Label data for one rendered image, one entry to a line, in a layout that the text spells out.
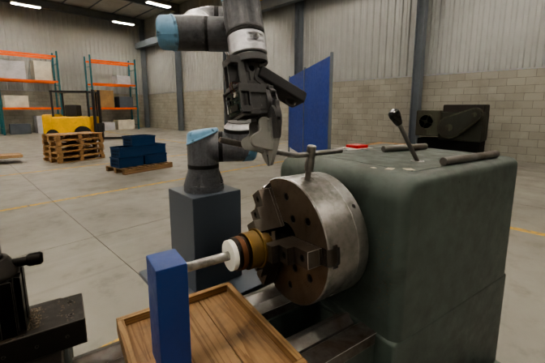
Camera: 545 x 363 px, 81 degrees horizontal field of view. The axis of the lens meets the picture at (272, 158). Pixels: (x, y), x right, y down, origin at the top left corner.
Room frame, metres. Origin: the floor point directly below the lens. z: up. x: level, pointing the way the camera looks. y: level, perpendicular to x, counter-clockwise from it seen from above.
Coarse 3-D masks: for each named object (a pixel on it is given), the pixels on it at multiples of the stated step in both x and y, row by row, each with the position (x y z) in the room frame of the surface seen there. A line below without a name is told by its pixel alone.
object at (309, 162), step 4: (308, 148) 0.73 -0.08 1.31; (312, 148) 0.73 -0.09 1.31; (308, 152) 0.73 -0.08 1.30; (312, 152) 0.73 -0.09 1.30; (308, 156) 0.73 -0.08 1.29; (312, 156) 0.73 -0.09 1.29; (308, 160) 0.74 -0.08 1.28; (312, 160) 0.74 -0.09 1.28; (308, 164) 0.74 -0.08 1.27; (312, 164) 0.74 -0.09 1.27; (304, 168) 0.75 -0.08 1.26; (308, 168) 0.74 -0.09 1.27; (312, 168) 0.74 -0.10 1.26; (308, 172) 0.74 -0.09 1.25; (308, 176) 0.74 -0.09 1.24; (308, 180) 0.75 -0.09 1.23
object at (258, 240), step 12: (252, 228) 0.71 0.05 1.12; (240, 240) 0.67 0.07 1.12; (252, 240) 0.67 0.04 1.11; (264, 240) 0.68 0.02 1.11; (240, 252) 0.65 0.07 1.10; (252, 252) 0.66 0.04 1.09; (264, 252) 0.67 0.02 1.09; (240, 264) 0.64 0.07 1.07; (252, 264) 0.66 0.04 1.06; (264, 264) 0.67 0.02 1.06
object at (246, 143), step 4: (252, 124) 0.63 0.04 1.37; (256, 124) 0.64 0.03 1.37; (252, 128) 0.63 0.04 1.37; (256, 128) 0.63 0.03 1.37; (252, 132) 0.63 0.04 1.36; (248, 136) 0.62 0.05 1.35; (244, 140) 0.61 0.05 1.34; (248, 140) 0.62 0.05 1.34; (244, 144) 0.61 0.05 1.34; (248, 144) 0.61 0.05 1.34; (244, 148) 0.61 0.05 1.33; (248, 148) 0.61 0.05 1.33; (252, 148) 0.61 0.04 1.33; (256, 148) 0.62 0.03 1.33; (260, 148) 0.62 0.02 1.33; (260, 152) 0.62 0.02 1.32; (264, 152) 0.62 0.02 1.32; (264, 156) 0.62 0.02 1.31; (264, 160) 0.62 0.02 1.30
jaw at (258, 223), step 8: (256, 192) 0.79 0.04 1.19; (264, 192) 0.78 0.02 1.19; (272, 192) 0.80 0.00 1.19; (256, 200) 0.79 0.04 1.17; (264, 200) 0.77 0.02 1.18; (272, 200) 0.78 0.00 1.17; (256, 208) 0.75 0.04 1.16; (264, 208) 0.76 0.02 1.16; (272, 208) 0.77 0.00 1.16; (256, 216) 0.75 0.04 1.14; (264, 216) 0.74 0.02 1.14; (272, 216) 0.75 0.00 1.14; (280, 216) 0.76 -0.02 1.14; (248, 224) 0.74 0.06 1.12; (256, 224) 0.72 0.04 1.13; (264, 224) 0.73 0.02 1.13; (272, 224) 0.74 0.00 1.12; (280, 224) 0.75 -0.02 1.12; (288, 224) 0.78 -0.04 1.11
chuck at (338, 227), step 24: (288, 192) 0.74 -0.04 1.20; (312, 192) 0.70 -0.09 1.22; (336, 192) 0.72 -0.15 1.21; (288, 216) 0.74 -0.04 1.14; (312, 216) 0.67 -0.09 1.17; (336, 216) 0.67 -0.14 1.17; (312, 240) 0.67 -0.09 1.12; (336, 240) 0.64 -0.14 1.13; (336, 264) 0.64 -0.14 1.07; (288, 288) 0.74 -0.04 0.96; (312, 288) 0.66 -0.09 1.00; (336, 288) 0.66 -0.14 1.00
